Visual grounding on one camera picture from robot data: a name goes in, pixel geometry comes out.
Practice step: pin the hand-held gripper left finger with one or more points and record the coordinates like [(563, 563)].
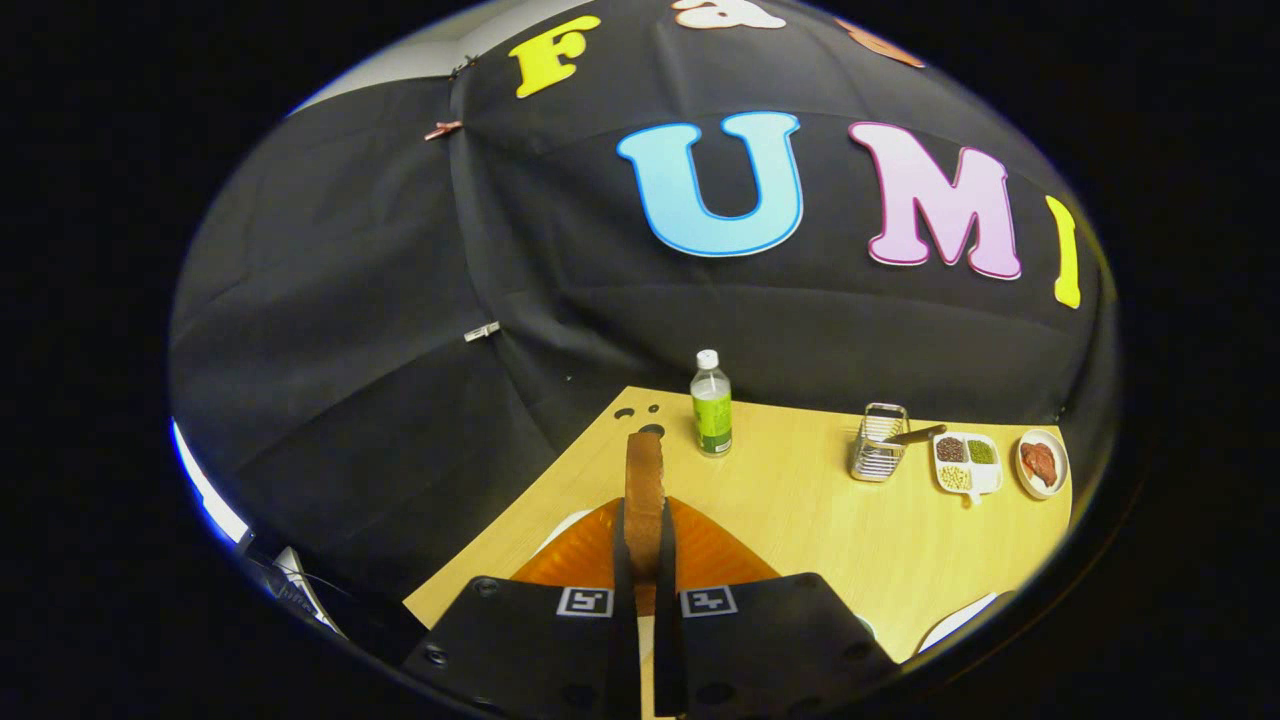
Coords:
[(625, 570)]

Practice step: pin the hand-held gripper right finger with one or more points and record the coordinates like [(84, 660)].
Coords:
[(668, 570)]

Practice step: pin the brown crust bread slice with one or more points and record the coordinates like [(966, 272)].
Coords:
[(645, 490)]

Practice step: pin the green label water bottle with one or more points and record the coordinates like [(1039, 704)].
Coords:
[(712, 420)]

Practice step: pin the silver cloth clip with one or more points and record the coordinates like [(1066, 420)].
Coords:
[(482, 331)]

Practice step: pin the pale green round plate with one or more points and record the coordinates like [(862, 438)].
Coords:
[(960, 620)]

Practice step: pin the pile of yellow beans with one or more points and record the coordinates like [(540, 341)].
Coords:
[(955, 477)]

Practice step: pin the pile of dark beans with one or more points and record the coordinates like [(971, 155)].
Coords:
[(950, 449)]

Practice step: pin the white divided dish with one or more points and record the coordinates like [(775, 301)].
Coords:
[(986, 481)]

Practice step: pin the pile of green beans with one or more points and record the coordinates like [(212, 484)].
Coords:
[(981, 451)]

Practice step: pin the black backdrop cloth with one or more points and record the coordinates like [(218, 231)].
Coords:
[(400, 300)]

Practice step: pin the white oval plate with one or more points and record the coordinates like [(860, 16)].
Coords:
[(1025, 481)]

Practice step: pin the reddish cloth clip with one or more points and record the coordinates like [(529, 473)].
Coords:
[(443, 130)]

